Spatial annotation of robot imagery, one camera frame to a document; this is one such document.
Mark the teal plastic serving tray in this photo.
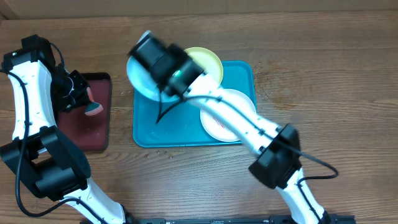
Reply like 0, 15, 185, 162
132, 60, 256, 147

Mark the red and green sponge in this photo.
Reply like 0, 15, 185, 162
85, 87, 103, 116

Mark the white plate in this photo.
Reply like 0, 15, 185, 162
200, 89, 256, 142

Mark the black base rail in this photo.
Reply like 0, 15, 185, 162
133, 214, 356, 224

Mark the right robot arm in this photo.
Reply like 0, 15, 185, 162
127, 30, 331, 223

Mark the light blue plate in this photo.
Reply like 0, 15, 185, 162
126, 30, 186, 103

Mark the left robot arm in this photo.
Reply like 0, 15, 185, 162
1, 35, 135, 223

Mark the yellow-green plate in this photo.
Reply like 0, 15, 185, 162
184, 47, 224, 85

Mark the black and red tray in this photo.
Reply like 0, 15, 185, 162
57, 72, 112, 152

